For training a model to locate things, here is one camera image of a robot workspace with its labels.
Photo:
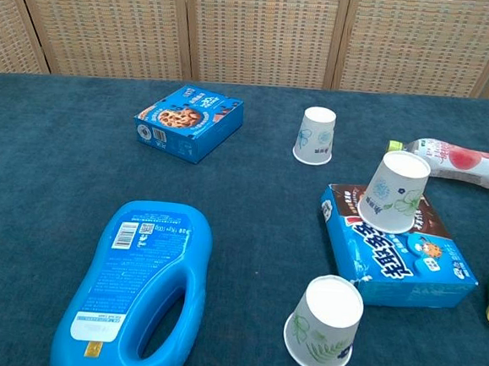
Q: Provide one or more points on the white cup blue flower print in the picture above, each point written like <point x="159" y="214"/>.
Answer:
<point x="314" y="135"/>

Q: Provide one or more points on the white cup blue starburst print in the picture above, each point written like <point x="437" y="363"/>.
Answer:
<point x="392" y="190"/>

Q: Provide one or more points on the teal table cloth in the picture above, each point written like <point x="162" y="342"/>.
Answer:
<point x="246" y="213"/>

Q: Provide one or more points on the small blue cookie box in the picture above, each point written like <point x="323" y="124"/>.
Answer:
<point x="182" y="118"/>

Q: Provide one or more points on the blue detergent bottle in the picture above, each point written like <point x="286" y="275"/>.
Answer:
<point x="137" y="259"/>

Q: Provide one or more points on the woven wooden folding screen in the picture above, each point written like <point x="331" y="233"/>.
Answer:
<point x="260" y="31"/>

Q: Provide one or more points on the white cup green fern print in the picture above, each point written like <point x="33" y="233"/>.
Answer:
<point x="327" y="316"/>

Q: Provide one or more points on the large blue chocolate cookie box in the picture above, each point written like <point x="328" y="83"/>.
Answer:
<point x="390" y="262"/>

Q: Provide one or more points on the white pink drink bottle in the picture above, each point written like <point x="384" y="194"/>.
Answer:
<point x="474" y="165"/>

